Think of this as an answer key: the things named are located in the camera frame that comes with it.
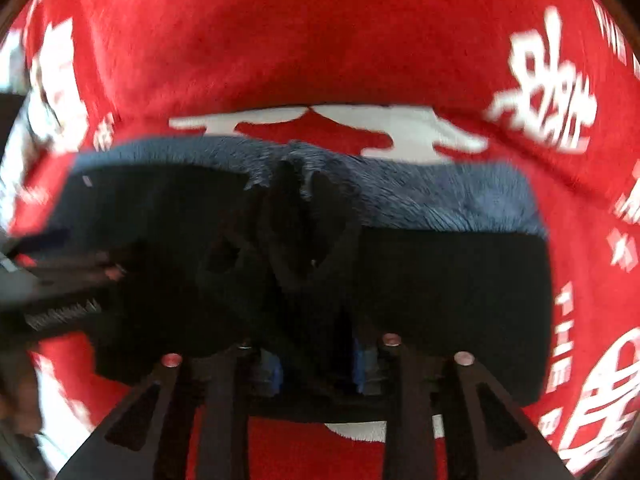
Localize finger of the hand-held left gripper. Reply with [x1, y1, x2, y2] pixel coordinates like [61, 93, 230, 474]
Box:
[10, 240, 128, 288]

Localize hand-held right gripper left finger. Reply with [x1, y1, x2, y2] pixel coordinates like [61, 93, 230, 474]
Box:
[57, 341, 285, 480]

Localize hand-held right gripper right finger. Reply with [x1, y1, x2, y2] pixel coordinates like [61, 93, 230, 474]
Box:
[351, 331, 577, 480]

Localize black pants with grey trim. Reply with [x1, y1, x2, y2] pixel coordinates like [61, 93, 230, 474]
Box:
[47, 137, 556, 423]

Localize red printed blanket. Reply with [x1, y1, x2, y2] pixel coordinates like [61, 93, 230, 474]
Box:
[0, 0, 640, 480]

